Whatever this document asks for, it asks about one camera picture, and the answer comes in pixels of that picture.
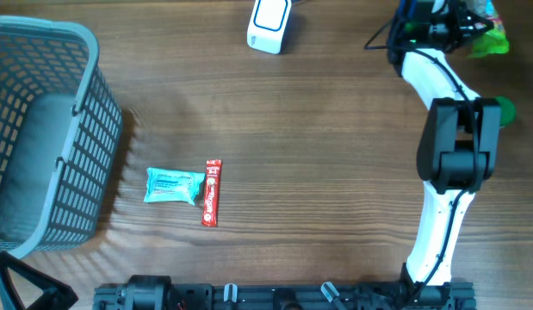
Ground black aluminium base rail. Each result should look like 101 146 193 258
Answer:
92 275 477 310

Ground grey plastic basket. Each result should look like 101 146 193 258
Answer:
0 15 123 258

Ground green candy bag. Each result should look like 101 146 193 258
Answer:
466 0 511 59

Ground white barcode scanner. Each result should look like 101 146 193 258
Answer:
247 0 292 54

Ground teal tissue pack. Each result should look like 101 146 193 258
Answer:
144 167 205 206

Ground red coffee stick sachet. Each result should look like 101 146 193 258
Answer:
201 159 222 227

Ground green lid jar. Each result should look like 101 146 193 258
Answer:
495 96 517 127

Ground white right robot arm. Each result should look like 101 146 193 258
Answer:
386 0 501 309

